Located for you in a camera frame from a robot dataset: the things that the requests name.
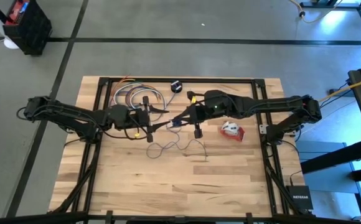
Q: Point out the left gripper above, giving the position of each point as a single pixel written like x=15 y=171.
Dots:
x=137 y=119

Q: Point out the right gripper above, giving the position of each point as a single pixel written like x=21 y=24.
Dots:
x=199 y=113

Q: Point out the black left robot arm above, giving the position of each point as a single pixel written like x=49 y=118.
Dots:
x=74 y=118

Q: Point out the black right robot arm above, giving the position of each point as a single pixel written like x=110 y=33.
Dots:
x=261 y=104

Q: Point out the red tape dispenser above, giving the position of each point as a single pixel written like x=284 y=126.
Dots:
x=238 y=134

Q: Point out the black bin red contents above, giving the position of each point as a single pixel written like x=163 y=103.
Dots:
x=34 y=31

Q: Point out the grey floor platform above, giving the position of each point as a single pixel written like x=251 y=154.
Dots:
x=330 y=183

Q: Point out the white round object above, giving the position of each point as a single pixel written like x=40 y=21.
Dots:
x=10 y=44

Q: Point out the black stand base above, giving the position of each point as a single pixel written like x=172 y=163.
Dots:
x=323 y=5

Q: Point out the black Netgear network switch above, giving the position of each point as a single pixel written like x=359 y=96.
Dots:
x=300 y=199

